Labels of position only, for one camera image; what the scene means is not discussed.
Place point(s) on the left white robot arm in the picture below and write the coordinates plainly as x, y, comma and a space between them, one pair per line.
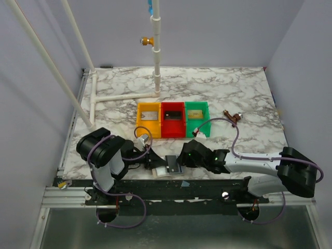
109, 156

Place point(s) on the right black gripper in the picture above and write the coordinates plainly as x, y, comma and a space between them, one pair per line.
187, 153

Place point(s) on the dark grey credit card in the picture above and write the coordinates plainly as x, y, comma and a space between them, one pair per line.
172, 165

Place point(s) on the yellow plastic bin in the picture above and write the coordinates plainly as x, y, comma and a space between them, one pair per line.
153, 126

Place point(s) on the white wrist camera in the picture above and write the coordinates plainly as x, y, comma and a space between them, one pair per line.
199, 136
143, 139

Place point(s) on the green plastic bin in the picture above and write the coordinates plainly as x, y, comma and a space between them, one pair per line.
191, 124

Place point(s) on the silver card in yellow bin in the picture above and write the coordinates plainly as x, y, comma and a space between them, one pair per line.
149, 115

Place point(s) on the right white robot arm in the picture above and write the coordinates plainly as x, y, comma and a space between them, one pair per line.
288, 170

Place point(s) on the brown brass faucet valve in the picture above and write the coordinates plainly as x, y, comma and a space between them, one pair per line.
234, 118

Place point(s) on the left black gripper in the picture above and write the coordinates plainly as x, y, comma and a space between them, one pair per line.
152, 160

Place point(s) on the white PVC pipe frame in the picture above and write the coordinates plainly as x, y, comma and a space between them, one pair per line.
89, 120

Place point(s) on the black card in red bin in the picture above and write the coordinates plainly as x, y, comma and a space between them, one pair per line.
172, 115

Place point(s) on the black mounting rail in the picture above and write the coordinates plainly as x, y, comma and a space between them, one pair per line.
176, 197

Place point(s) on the red plastic bin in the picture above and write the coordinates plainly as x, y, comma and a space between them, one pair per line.
173, 121

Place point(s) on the aluminium extrusion frame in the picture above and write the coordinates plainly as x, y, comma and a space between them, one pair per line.
72, 197

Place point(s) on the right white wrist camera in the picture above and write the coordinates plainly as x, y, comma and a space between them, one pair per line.
199, 136

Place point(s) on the gold card in green bin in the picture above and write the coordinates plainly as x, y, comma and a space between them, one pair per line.
195, 114

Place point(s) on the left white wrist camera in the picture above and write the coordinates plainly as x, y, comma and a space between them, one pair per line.
143, 139

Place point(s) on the orange nozzle on pipe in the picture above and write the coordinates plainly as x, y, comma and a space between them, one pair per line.
144, 41

